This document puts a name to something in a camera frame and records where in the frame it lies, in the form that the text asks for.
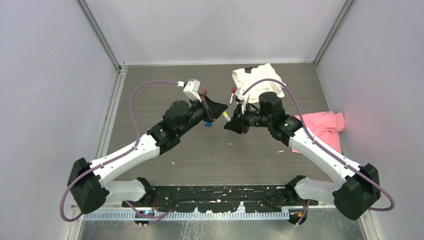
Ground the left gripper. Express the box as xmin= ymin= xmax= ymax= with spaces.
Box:
xmin=179 ymin=96 xmax=229 ymax=138

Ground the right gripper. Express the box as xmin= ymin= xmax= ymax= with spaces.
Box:
xmin=224 ymin=100 xmax=273 ymax=133

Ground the white red marker pen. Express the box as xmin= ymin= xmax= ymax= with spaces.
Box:
xmin=229 ymin=93 xmax=234 ymax=105

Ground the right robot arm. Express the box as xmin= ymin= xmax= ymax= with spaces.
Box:
xmin=224 ymin=92 xmax=381 ymax=220

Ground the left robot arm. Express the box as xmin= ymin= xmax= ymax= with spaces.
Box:
xmin=67 ymin=94 xmax=228 ymax=214

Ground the white folded cloth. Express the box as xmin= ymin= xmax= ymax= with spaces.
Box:
xmin=231 ymin=62 xmax=287 ymax=104

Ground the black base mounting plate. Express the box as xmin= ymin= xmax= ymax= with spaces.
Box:
xmin=132 ymin=185 xmax=306 ymax=213

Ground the pink cloth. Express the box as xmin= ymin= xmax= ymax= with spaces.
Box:
xmin=302 ymin=111 xmax=346 ymax=154

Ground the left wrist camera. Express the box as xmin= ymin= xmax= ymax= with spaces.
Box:
xmin=177 ymin=79 xmax=202 ymax=102

